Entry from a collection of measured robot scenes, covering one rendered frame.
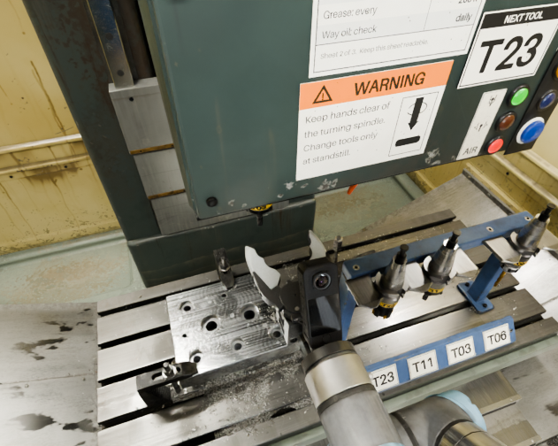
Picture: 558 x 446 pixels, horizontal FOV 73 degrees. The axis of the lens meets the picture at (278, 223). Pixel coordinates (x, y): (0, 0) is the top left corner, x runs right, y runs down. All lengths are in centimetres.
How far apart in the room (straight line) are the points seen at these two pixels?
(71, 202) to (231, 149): 140
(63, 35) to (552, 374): 154
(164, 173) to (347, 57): 86
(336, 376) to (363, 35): 35
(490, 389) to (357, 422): 89
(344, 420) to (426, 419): 16
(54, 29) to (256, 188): 72
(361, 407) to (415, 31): 37
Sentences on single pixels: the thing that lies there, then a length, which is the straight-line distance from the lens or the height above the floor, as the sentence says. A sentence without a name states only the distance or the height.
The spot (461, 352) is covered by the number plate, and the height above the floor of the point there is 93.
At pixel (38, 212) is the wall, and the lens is 177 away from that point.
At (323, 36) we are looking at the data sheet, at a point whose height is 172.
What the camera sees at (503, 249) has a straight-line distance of 93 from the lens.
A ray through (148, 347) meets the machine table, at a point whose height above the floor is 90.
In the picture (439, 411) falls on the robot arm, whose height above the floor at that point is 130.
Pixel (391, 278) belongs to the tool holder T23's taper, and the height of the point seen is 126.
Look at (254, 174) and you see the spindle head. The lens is 37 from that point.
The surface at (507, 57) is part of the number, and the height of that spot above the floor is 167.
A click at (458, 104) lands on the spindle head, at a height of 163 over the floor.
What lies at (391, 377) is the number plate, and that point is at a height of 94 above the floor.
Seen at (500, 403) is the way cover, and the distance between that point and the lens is 131.
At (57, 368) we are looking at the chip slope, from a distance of 142.
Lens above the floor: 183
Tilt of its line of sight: 46 degrees down
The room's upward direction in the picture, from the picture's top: straight up
